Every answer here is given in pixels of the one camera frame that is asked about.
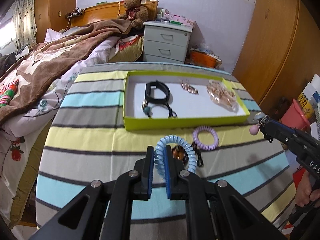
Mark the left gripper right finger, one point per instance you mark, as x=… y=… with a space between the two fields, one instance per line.
x=214 y=210

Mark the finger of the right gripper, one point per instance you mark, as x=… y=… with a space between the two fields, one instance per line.
x=280 y=126
x=269 y=131

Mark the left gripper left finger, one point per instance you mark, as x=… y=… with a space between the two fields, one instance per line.
x=103 y=210

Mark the black hair tie pink ball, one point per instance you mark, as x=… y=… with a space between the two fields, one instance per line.
x=254 y=129

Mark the rose gold hair claw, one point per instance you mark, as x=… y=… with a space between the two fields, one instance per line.
x=221 y=95

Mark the black cord teal bead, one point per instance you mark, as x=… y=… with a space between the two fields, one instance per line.
x=153 y=110

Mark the rose gold hair clip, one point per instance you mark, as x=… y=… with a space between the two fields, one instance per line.
x=188 y=88

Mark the right hand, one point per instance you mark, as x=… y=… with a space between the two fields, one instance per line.
x=304 y=194

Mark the pink plastic bucket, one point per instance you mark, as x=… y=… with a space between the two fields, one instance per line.
x=295 y=118

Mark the striped tablecloth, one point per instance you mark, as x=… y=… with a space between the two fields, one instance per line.
x=87 y=141

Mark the wooden wardrobe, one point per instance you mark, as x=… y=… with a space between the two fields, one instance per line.
x=280 y=54

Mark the green shallow box tray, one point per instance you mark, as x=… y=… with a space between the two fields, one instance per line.
x=192 y=110

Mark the black smart band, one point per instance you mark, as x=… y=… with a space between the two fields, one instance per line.
x=157 y=92

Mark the orange storage bin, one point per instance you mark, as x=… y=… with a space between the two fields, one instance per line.
x=203 y=59

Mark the floral white quilt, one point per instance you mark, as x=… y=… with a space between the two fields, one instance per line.
x=22 y=137

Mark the white three-drawer nightstand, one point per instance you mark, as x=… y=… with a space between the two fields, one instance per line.
x=165 y=42

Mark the pink flat box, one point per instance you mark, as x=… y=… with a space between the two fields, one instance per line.
x=182 y=20

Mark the brown fleece blanket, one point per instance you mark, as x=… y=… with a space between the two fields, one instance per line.
x=49 y=61

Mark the red green striped cushion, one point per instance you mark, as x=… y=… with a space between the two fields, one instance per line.
x=8 y=92

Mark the wooden headboard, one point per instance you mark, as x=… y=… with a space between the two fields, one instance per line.
x=109 y=11

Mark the brown teddy bear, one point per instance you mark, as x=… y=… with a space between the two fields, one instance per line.
x=135 y=12

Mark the patterned curtain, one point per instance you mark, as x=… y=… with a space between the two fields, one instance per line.
x=24 y=21

